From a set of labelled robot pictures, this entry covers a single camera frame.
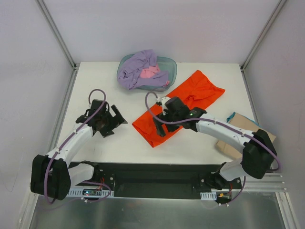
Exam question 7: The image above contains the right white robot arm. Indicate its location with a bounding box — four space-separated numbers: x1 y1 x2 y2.
153 97 276 188

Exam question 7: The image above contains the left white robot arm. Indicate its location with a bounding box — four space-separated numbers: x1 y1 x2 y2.
30 99 127 200

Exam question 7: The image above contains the teal plastic basket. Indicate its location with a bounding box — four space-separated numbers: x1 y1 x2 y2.
116 54 178 93

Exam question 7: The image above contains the pink t shirt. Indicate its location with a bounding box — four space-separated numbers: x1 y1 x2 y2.
140 64 170 87

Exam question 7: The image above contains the lilac t shirt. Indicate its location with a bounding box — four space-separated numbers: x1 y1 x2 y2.
117 49 157 90

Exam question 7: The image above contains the teal cloth under cardboard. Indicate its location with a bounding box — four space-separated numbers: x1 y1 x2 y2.
226 112 259 126

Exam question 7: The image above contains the brown cardboard sheet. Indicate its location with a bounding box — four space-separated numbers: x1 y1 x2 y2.
215 116 276 159

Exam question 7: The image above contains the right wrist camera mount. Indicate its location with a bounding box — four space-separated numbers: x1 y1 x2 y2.
156 96 170 114

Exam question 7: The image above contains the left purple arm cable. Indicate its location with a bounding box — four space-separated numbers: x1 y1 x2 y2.
44 89 112 210

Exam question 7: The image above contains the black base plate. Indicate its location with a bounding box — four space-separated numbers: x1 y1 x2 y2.
69 161 274 198

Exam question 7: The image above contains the left slotted cable duct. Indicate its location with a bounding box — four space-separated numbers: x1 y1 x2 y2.
66 187 114 198

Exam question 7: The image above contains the slotted cable duct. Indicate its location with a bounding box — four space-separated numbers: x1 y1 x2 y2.
200 191 217 201
66 187 114 198

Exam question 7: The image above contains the right slotted cable duct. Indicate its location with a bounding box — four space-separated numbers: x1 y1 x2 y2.
200 191 217 201

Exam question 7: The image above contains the front aluminium rail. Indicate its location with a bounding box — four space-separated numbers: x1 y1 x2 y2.
30 168 288 193

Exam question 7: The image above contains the left aluminium frame post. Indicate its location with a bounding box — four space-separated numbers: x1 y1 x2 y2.
35 0 79 70

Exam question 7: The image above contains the aluminium frame post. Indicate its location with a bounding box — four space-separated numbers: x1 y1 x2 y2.
240 0 288 71
35 0 79 70

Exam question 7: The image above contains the right aluminium frame post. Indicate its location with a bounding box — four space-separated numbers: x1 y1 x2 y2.
240 0 288 71

